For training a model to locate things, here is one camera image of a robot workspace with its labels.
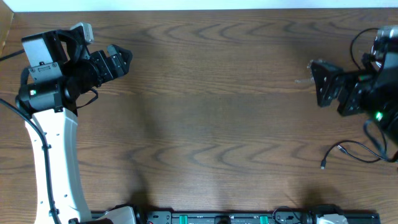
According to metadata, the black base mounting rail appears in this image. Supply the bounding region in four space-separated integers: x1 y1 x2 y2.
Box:
91 204 381 224

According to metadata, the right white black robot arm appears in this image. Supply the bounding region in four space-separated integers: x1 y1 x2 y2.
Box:
308 26 397 143

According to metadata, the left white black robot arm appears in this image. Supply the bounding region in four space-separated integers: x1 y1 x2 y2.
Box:
16 23 137 223

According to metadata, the thick black cable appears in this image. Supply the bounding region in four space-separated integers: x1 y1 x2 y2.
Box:
320 119 398 170

